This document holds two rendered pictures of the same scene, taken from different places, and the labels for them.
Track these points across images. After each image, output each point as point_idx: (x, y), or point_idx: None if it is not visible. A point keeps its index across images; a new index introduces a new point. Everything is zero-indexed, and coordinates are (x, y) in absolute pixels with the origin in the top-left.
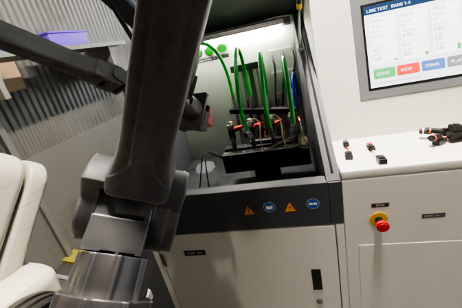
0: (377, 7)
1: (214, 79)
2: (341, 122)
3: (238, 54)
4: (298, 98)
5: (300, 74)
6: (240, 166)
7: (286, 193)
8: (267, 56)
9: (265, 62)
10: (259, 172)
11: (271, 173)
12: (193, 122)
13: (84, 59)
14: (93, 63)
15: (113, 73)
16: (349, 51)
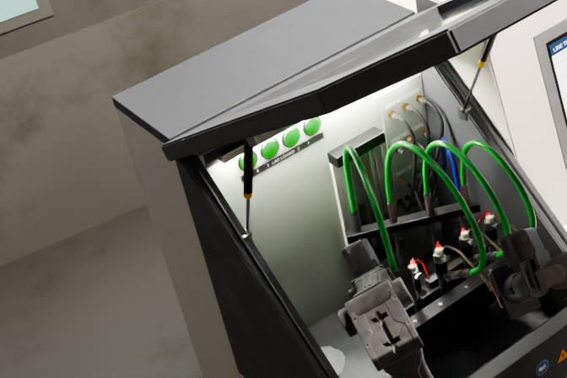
0: (563, 41)
1: (299, 186)
2: (551, 207)
3: (395, 148)
4: (430, 170)
5: (444, 136)
6: (440, 329)
7: (560, 338)
8: (385, 117)
9: (380, 126)
10: (464, 326)
11: (479, 320)
12: (527, 303)
13: (385, 278)
14: (387, 278)
15: (394, 278)
16: (543, 106)
